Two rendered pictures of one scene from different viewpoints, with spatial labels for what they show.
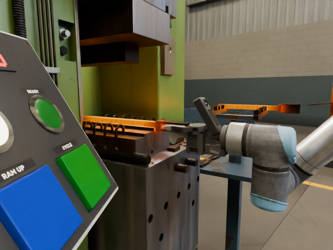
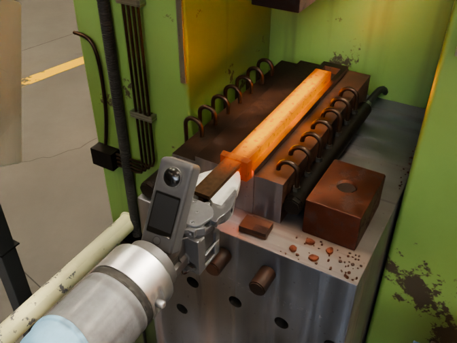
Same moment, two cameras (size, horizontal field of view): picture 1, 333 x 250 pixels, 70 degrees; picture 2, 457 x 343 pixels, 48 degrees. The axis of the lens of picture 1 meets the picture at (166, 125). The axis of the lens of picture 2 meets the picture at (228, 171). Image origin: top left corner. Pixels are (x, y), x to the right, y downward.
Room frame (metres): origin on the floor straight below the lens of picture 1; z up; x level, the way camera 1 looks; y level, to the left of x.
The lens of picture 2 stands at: (0.76, -0.60, 1.46)
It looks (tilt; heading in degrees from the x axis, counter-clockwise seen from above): 37 degrees down; 90
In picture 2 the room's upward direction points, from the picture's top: straight up
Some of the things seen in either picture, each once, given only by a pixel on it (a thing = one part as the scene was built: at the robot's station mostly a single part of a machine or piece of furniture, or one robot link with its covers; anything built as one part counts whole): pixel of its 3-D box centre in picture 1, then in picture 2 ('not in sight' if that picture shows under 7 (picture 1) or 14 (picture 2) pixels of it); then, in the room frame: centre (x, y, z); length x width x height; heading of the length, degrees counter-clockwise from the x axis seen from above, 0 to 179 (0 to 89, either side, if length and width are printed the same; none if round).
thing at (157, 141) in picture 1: (106, 134); (281, 123); (0.85, 0.22, 0.96); 0.42 x 0.20 x 0.09; 60
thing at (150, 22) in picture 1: (102, 31); not in sight; (0.85, 0.22, 1.32); 0.42 x 0.20 x 0.10; 60
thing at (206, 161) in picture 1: (223, 152); not in sight; (1.30, -0.32, 0.77); 0.60 x 0.04 x 0.01; 144
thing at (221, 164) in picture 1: (236, 162); not in sight; (1.15, -0.35, 0.76); 0.40 x 0.30 x 0.02; 151
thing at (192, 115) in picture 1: (218, 126); not in sight; (4.85, -1.08, 0.36); 1.21 x 0.81 x 0.72; 54
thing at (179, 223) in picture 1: (116, 196); (298, 233); (0.91, 0.20, 0.69); 0.56 x 0.38 x 0.45; 60
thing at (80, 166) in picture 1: (84, 175); not in sight; (0.31, 0.11, 1.01); 0.07 x 0.05 x 0.07; 175
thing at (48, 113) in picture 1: (47, 114); not in sight; (0.31, 0.16, 1.09); 0.05 x 0.03 x 0.04; 150
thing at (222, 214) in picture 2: not in sight; (213, 209); (0.74, -0.08, 1.00); 0.09 x 0.05 x 0.02; 57
